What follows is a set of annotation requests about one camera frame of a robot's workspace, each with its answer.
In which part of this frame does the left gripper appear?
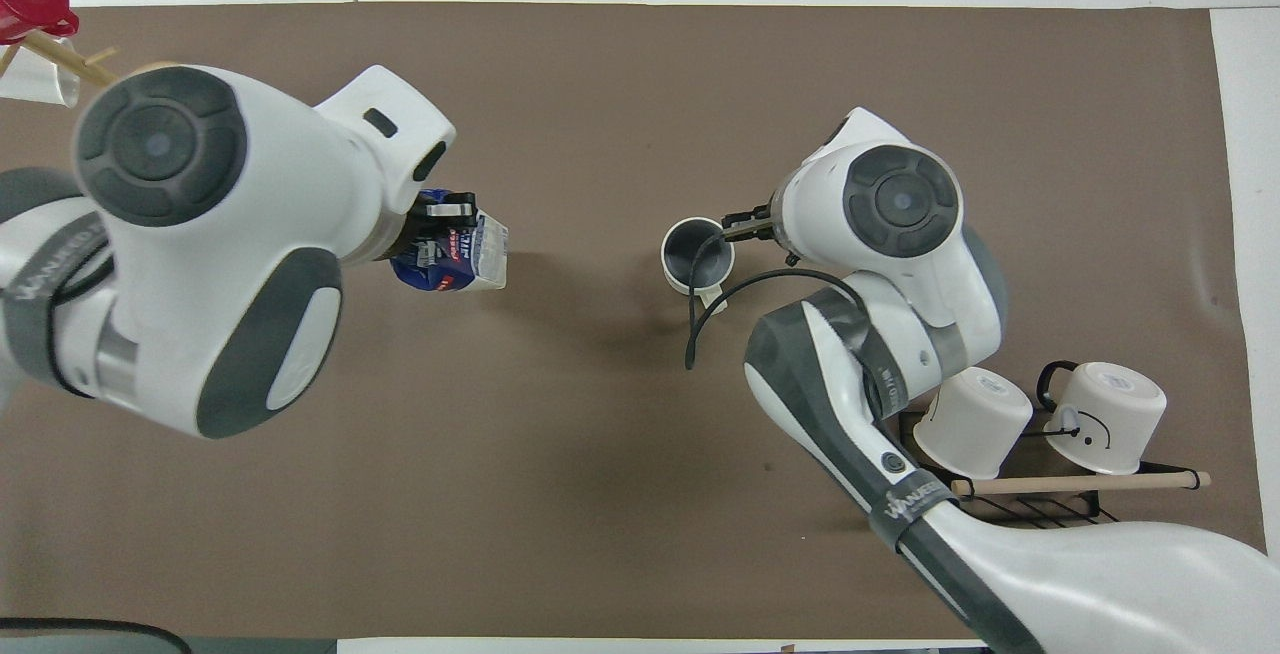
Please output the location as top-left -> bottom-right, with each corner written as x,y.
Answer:
394,192 -> 478,273

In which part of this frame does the blue and white milk carton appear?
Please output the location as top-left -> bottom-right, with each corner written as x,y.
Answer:
390,189 -> 509,293

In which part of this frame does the white cup with grey inside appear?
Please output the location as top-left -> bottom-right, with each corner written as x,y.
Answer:
661,217 -> 737,316

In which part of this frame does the wooden cup stand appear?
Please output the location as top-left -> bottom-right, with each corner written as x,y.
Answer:
0,29 -> 119,88

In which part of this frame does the clear plastic cup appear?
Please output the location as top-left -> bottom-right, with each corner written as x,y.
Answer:
0,37 -> 81,109

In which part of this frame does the plain white mug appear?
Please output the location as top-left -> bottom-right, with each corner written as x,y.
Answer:
912,366 -> 1034,481

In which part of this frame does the white mug with face print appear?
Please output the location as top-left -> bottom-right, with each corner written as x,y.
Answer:
1037,360 -> 1168,476

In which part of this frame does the wooden rod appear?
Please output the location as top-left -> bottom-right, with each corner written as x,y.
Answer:
950,470 -> 1212,498

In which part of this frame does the black cable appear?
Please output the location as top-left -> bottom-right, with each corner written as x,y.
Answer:
684,229 -> 871,371

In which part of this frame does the black wire rack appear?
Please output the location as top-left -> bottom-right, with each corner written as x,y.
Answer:
895,404 -> 1201,531

